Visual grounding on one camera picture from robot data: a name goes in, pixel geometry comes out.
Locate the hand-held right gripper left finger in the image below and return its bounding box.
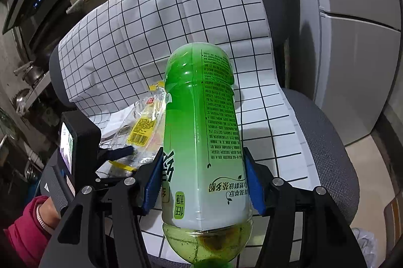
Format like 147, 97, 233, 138
38, 147, 166, 268

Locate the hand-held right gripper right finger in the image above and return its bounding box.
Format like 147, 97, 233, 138
243, 147, 369, 268

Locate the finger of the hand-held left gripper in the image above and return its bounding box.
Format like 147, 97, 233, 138
98, 145, 135, 165

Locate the clear plastic bag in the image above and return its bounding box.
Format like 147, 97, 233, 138
96, 82, 167, 179

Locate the green plastic bottle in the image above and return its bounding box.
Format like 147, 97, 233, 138
160, 42, 254, 268

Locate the person's left forearm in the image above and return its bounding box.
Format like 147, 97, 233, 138
3, 196, 62, 268

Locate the grey office chair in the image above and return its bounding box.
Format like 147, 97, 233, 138
49, 0, 360, 268

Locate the steel cooking pot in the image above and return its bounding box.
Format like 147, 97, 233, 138
14, 65, 45, 87

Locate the white plastic bag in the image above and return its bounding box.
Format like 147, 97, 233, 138
351, 227, 378, 268

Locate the white black-grid cloth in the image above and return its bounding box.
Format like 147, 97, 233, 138
58, 0, 318, 259

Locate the grey refrigerator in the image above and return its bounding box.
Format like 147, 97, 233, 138
252, 0, 403, 146

